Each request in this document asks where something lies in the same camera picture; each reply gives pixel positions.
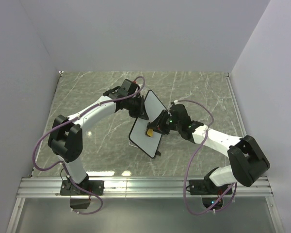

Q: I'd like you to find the yellow bone-shaped eraser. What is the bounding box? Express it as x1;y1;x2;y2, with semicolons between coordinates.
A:
146;129;154;137

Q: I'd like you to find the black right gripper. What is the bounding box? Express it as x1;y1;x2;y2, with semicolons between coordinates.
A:
147;111;180;137

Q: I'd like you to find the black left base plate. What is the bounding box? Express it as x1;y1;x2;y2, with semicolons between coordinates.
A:
60;180;104;196

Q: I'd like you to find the aluminium right edge rail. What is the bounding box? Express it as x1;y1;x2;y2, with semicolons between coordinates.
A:
225;72;246;136

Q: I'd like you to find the small whiteboard with black frame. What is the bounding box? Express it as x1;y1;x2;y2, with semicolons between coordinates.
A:
129;90;167;158

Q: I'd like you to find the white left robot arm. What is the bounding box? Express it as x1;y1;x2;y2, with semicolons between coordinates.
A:
48;76;148;195

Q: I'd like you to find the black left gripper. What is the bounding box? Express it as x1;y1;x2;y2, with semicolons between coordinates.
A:
127;98;148;123

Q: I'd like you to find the aluminium mounting rail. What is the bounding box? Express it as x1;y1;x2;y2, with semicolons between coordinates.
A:
16;177;273;199

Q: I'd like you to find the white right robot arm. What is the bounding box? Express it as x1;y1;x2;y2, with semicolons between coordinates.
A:
146;104;270;194

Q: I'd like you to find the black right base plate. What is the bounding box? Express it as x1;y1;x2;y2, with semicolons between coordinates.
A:
185;180;230;196

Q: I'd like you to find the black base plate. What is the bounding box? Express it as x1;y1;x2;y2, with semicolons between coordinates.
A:
185;180;230;196
60;180;104;196

